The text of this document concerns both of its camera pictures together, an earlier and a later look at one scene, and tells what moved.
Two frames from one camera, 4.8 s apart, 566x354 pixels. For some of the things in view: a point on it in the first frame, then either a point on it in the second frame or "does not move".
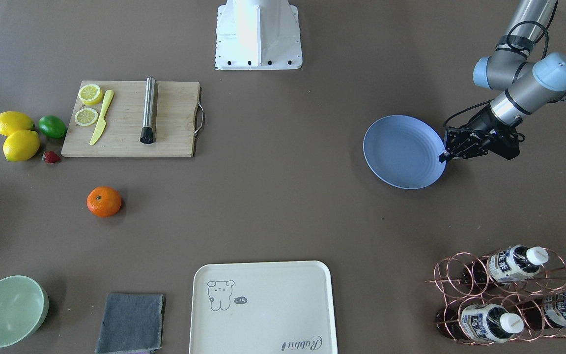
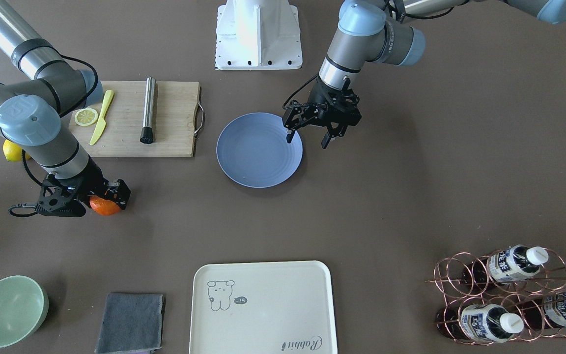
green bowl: [8, 309] does not move
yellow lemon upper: [21, 145] does not move
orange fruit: [103, 201] does not move
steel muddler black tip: [147, 132] does not move
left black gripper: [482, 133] to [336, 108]
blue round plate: [403, 152] to [252, 151]
